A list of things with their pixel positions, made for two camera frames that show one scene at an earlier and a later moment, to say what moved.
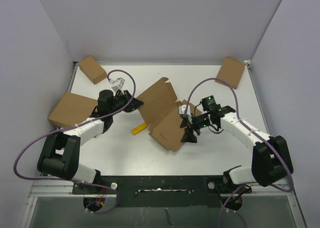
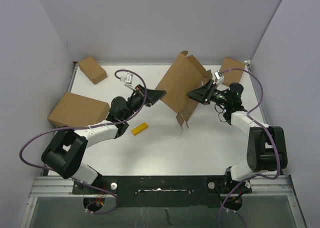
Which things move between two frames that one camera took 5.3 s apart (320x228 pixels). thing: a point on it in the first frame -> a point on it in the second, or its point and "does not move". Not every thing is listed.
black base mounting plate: [140, 191] does not move
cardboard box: [231, 71] does not move
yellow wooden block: [139, 128] does not move
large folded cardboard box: [71, 109] does not move
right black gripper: [189, 136] -> [204, 93]
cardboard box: [161, 107] -> [185, 74]
